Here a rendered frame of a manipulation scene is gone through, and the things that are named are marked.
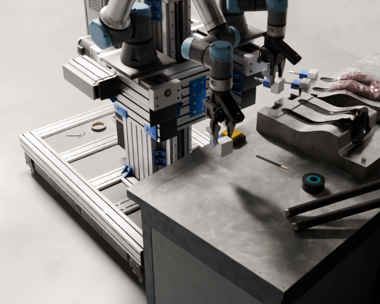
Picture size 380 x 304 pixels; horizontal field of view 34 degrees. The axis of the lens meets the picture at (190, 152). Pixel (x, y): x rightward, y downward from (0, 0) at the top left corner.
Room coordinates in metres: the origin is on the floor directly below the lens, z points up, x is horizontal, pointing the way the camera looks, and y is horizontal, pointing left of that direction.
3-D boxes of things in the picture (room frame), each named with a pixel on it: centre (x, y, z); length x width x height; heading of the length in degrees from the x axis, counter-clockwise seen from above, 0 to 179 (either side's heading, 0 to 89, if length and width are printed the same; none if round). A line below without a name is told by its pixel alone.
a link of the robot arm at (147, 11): (2.29, 0.21, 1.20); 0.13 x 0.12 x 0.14; 137
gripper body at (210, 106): (1.83, -0.10, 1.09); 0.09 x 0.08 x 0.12; 33
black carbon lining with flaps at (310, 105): (2.06, -0.53, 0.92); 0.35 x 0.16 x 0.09; 45
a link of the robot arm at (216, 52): (1.83, -0.10, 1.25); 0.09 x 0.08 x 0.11; 47
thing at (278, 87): (2.30, -0.33, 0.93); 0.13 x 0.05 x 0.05; 52
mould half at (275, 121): (2.04, -0.54, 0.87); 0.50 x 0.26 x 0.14; 45
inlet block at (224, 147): (1.84, -0.09, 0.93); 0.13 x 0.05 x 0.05; 33
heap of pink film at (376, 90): (2.35, -0.72, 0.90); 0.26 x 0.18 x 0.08; 62
